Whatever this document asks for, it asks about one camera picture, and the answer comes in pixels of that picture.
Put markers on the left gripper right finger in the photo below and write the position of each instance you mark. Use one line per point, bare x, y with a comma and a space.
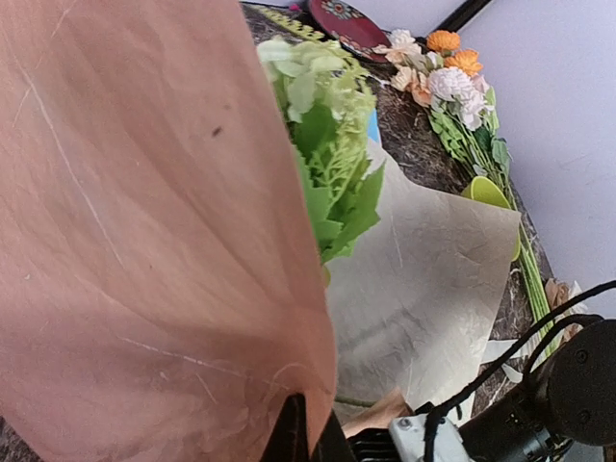
332, 445

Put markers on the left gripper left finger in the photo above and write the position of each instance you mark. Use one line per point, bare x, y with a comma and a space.
288, 441

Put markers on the beige pink wrapping paper sheet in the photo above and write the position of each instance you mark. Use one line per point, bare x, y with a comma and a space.
161, 290

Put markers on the green leafy fake flower bunch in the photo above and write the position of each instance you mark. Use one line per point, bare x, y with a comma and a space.
326, 103

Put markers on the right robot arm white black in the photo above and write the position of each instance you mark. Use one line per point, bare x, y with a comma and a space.
568, 398

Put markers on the right pile of fake flowers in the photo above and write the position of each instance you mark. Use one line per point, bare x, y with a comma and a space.
446, 80

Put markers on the brown twine ribbon bundle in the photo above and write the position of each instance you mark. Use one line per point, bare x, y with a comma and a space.
557, 293

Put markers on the blue wrapping paper sheet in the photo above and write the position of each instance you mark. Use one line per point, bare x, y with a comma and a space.
373, 129

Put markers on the red round embroidered cushion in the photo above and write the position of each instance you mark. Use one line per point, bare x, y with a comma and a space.
352, 29

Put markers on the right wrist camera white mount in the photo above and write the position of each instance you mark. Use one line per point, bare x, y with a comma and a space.
403, 440

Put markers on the right black frame post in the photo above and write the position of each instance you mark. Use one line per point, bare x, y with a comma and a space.
462, 15

